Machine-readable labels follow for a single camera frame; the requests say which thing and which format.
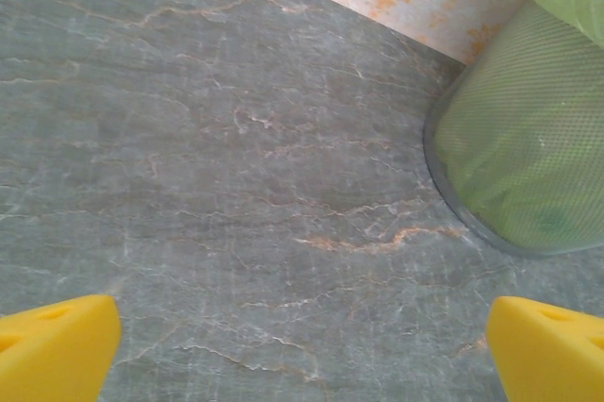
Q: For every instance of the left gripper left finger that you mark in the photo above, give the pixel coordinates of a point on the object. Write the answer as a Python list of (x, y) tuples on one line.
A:
[(52, 350)]

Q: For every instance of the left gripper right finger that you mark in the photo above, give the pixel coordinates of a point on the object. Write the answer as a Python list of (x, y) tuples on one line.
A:
[(552, 355)]

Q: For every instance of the mesh waste bin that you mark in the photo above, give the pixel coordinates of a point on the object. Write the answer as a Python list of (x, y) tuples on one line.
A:
[(519, 138)]

